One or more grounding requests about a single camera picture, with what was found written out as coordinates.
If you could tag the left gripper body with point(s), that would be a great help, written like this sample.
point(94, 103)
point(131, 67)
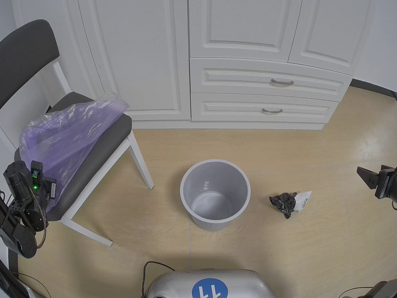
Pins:
point(45, 197)

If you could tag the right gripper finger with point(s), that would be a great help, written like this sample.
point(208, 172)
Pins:
point(369, 177)

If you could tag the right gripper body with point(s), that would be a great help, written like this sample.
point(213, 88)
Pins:
point(389, 185)

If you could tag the purple plastic bag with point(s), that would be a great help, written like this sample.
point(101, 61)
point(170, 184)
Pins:
point(68, 132)

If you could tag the clear printed wrapper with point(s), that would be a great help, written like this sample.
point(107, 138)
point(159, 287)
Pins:
point(302, 199)

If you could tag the black plastic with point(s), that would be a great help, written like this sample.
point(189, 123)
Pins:
point(283, 204)

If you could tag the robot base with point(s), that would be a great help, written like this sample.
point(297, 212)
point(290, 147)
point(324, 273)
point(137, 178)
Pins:
point(173, 286)

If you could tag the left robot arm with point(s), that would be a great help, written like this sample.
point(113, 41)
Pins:
point(23, 237)

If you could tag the white trash bin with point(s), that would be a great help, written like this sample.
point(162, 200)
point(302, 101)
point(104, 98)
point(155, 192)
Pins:
point(214, 209)

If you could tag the white chair grey cushions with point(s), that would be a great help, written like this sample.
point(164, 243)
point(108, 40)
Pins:
point(28, 51)

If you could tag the white wardrobe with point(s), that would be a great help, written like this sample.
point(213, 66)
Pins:
point(235, 17)

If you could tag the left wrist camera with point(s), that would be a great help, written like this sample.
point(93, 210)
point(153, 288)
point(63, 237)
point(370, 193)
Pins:
point(36, 166)

